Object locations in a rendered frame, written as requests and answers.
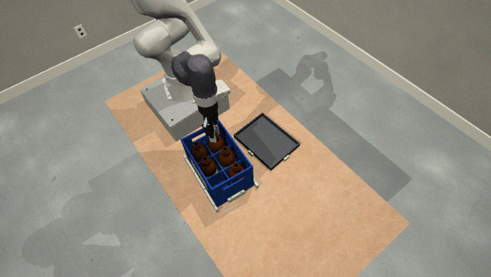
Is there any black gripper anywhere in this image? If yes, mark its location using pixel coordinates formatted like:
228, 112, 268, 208
197, 102, 219, 143

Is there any blue plastic crate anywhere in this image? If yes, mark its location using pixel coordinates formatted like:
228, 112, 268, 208
184, 127, 254, 207

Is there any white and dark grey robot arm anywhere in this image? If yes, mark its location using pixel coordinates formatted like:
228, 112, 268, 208
130, 0, 230, 108

